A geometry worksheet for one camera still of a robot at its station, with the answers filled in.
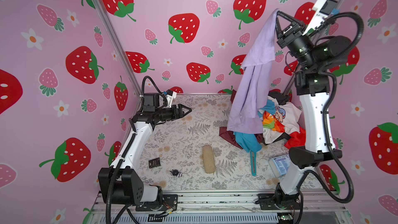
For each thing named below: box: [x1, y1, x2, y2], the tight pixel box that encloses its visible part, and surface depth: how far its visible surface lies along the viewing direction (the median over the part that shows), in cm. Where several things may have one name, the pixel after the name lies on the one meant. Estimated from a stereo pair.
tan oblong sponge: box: [202, 145, 216, 174], surface depth 87 cm
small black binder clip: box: [169, 169, 183, 178], surface depth 83 cm
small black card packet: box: [148, 157, 162, 169], surface depth 87 cm
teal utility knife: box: [250, 150, 257, 177], surface depth 88 cm
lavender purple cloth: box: [226, 9, 279, 135], surface depth 67 cm
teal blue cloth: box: [233, 99, 276, 169], surface depth 90 cm
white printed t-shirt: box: [258, 95, 302, 144], surface depth 95 cm
